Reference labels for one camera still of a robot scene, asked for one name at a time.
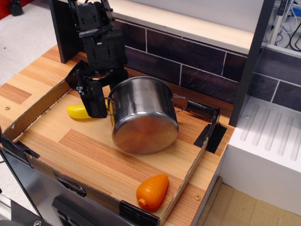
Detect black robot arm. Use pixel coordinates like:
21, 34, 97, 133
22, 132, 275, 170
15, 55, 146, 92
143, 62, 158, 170
68, 0, 128, 118

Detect cardboard fence with black tape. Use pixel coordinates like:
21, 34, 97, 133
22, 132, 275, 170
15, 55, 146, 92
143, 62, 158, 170
1, 59, 228, 226

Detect dark grey left post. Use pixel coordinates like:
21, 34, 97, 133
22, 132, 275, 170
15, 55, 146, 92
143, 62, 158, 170
48, 0, 82, 63

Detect orange toy carrot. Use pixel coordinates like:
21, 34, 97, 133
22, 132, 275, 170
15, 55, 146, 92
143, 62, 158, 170
136, 174, 169, 210

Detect white toy sink drainboard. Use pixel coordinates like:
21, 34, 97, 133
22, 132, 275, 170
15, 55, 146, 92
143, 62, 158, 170
220, 97, 301, 212

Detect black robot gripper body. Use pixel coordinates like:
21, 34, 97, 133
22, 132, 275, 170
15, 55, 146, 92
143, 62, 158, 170
75, 27, 127, 81

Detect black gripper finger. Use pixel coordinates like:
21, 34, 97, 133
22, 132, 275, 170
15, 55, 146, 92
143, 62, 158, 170
77, 80, 107, 118
109, 68, 129, 90

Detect dark grey vertical post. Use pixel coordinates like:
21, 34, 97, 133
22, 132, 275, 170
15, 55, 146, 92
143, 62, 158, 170
229, 0, 275, 127

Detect stainless steel metal pot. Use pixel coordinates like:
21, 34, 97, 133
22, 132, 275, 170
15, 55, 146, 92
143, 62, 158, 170
108, 76, 179, 154

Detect black cables in background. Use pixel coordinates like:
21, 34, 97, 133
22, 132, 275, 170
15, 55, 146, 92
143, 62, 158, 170
274, 0, 301, 51

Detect yellow toy banana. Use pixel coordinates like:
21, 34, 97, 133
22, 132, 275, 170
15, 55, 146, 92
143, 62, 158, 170
66, 99, 111, 119

